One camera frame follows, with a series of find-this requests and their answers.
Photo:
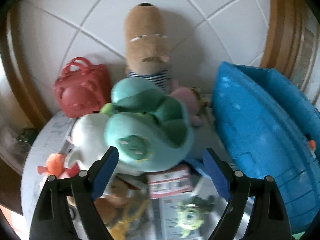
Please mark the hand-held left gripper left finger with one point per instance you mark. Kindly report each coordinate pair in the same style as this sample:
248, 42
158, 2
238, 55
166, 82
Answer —
105, 172

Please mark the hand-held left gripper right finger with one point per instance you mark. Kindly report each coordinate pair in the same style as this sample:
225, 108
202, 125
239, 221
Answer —
216, 172

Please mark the pink pig plush orange dress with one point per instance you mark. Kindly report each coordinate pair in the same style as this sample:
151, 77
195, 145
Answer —
52, 163

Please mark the turquoise turtle plush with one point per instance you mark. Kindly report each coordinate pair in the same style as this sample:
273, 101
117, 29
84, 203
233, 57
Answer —
150, 130

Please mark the blue plastic container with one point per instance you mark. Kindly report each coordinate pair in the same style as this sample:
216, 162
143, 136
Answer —
250, 120

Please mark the brown plush toy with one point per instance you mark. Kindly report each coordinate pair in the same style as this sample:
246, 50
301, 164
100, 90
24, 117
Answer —
112, 205

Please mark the white plush toy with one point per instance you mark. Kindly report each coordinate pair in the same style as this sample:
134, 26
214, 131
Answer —
87, 137

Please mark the red and white label card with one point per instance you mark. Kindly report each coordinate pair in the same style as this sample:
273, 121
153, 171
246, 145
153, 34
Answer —
170, 182

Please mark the green one-eyed monster plush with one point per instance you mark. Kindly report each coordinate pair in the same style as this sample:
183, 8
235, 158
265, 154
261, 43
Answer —
190, 215

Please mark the yellow toy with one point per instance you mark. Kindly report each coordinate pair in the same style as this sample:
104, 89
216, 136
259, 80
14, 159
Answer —
120, 230

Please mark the grey bed sheet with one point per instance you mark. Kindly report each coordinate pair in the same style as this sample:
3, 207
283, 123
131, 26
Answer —
42, 152

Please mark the printed paper booklet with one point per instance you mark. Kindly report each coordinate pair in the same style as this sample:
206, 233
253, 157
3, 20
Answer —
168, 230

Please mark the pale pink plush toy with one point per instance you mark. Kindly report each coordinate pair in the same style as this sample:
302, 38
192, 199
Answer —
185, 98

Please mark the red bear-face bag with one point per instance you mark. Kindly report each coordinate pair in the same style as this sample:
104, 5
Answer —
80, 92

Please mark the dark green bag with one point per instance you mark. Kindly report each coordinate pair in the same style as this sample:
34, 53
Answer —
27, 136

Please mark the dark brown wooden furniture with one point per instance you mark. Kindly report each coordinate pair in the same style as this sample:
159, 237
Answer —
8, 180

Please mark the brown plush in striped shirt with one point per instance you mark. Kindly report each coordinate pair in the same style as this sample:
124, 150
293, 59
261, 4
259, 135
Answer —
145, 42

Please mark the wooden frame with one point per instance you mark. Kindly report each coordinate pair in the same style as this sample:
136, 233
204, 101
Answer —
282, 30
22, 80

